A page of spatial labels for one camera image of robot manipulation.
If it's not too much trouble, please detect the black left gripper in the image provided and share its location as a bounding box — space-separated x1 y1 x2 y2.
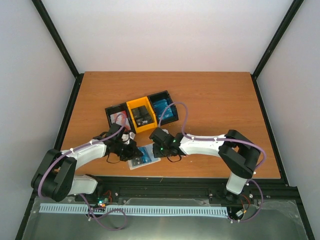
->
115 140 144 162

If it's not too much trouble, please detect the black vip card stack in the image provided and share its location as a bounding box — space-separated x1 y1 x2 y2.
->
131 105 154 128

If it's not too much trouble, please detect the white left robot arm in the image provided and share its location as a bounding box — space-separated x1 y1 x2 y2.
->
30 123 143 202

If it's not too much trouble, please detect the black bin with blue cards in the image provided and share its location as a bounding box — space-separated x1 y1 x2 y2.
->
147 90 179 126

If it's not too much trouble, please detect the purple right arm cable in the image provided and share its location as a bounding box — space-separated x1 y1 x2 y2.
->
158 101 267 223

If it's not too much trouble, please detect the blue card stack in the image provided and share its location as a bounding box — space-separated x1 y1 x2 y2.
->
152 99 174 120

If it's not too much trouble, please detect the black bin with red cards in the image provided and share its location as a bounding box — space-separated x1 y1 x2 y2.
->
105 102 135 133

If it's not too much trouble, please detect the red white card stack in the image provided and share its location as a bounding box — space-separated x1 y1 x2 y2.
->
110 111 131 131

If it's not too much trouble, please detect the yellow plastic bin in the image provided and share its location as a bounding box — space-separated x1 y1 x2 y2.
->
126 96 158 134

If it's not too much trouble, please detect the black aluminium table frame rail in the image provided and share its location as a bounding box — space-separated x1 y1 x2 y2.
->
32 174 301 208

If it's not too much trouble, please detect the light blue slotted cable duct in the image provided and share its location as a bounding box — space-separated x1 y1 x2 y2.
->
38 203 228 218

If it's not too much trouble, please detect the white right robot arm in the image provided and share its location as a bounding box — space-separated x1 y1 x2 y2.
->
149 127 267 196

